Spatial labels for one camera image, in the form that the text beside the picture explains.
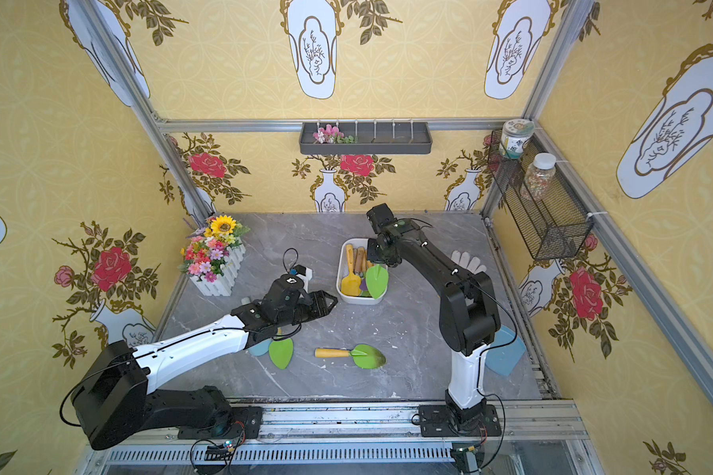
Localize light blue shovel pale handle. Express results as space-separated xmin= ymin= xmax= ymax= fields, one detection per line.
xmin=248 ymin=338 xmax=273 ymax=357

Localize purple shovel pink handle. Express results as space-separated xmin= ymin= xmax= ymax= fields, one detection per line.
xmin=360 ymin=278 xmax=372 ymax=298

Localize green shovel yellow handle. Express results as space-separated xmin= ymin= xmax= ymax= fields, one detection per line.
xmin=364 ymin=264 xmax=389 ymax=300
xmin=269 ymin=338 xmax=294 ymax=370

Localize light green trowel wooden handle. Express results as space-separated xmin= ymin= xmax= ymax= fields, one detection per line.
xmin=355 ymin=247 xmax=366 ymax=276

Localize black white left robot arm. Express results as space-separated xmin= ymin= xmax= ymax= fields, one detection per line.
xmin=69 ymin=274 xmax=338 ymax=450

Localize circuit board with wires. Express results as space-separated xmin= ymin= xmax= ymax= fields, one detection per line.
xmin=451 ymin=443 xmax=485 ymax=475
xmin=188 ymin=439 xmax=246 ymax=466

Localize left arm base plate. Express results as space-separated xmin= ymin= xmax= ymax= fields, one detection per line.
xmin=177 ymin=406 xmax=263 ymax=441

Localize yellow scoop with yellow handle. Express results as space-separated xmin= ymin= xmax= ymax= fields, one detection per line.
xmin=341 ymin=243 xmax=362 ymax=297

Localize jar with patterned label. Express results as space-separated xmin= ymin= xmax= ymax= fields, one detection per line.
xmin=499 ymin=119 xmax=536 ymax=160

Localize white plastic storage box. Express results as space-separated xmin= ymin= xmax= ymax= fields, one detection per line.
xmin=336 ymin=237 xmax=388 ymax=306

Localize white knitted work glove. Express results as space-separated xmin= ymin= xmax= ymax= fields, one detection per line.
xmin=451 ymin=251 xmax=487 ymax=274

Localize black wire mesh basket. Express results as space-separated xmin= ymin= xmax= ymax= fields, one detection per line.
xmin=480 ymin=130 xmax=593 ymax=260

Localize left circuit board with wires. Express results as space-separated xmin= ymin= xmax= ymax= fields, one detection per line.
xmin=188 ymin=439 xmax=246 ymax=466

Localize small pink flowers on shelf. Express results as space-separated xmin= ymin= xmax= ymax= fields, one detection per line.
xmin=312 ymin=124 xmax=356 ymax=144

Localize right circuit board with wires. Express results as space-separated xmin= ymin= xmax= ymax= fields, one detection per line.
xmin=451 ymin=443 xmax=485 ymax=475

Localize clear jar with white lid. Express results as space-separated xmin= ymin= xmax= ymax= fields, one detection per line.
xmin=520 ymin=152 xmax=557 ymax=201

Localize artificial flowers in white fence pot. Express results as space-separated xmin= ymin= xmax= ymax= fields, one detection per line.
xmin=179 ymin=215 xmax=250 ymax=297

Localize dark grey wall shelf tray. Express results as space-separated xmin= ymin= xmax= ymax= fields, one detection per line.
xmin=299 ymin=120 xmax=433 ymax=156

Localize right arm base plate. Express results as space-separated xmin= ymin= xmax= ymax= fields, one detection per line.
xmin=411 ymin=403 xmax=502 ymax=437

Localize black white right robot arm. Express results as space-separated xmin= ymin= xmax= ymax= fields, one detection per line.
xmin=366 ymin=204 xmax=501 ymax=425

